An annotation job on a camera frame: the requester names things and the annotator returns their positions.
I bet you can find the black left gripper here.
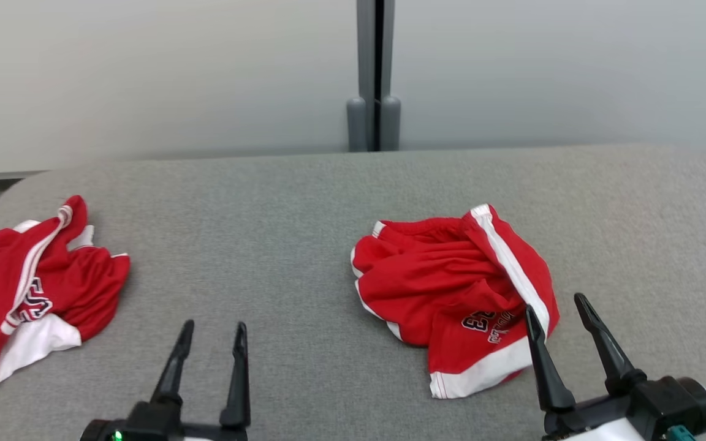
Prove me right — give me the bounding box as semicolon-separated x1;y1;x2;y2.
79;319;252;441

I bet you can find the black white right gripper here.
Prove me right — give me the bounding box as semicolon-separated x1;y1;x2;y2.
525;293;655;441

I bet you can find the red shorts white stripe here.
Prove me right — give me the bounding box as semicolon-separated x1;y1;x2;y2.
351;204;560;400

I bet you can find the grey partition post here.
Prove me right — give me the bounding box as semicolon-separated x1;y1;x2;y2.
346;0;402;153

